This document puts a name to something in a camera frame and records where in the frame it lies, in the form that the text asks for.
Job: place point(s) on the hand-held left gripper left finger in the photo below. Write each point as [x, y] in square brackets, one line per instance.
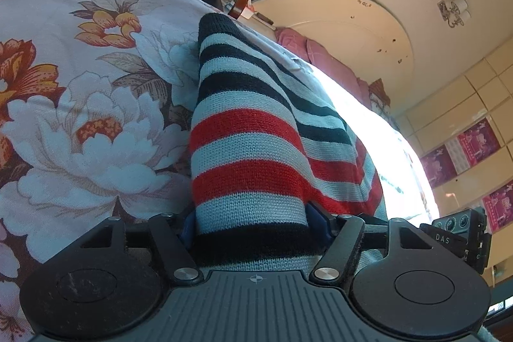
[186, 226]

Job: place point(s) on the pink wall poster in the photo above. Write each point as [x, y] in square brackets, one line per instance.
[439, 166]
[479, 141]
[499, 207]

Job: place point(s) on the wall lamp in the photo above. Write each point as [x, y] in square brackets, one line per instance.
[455, 11]

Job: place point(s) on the pink pillow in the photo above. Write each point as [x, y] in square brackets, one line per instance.
[332, 63]
[289, 38]

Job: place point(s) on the red navy striped white sweater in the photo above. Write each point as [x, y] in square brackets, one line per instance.
[240, 133]

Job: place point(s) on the floral bed sheet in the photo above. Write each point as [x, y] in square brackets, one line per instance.
[80, 125]

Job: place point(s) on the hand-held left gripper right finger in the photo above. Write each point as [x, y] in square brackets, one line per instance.
[316, 218]

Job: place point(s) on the cream round headboard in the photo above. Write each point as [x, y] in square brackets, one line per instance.
[340, 37]

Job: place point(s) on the red patterned cushion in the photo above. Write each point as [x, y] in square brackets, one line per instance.
[378, 98]

